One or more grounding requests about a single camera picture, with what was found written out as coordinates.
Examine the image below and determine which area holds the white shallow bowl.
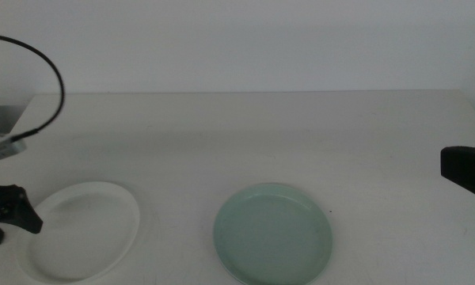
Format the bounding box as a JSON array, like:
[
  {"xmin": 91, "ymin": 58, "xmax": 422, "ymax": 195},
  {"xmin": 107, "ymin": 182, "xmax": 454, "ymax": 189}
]
[{"xmin": 17, "ymin": 180, "xmax": 141, "ymax": 284}]

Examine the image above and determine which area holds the pale green shallow bowl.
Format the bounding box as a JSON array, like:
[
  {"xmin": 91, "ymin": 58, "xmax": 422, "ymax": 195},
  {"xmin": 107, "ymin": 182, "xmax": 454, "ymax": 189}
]
[{"xmin": 212, "ymin": 182, "xmax": 334, "ymax": 285}]

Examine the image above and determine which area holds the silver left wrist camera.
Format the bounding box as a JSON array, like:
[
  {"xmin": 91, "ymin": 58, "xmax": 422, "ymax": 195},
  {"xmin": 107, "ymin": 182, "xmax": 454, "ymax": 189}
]
[{"xmin": 0, "ymin": 134, "xmax": 28, "ymax": 165}]

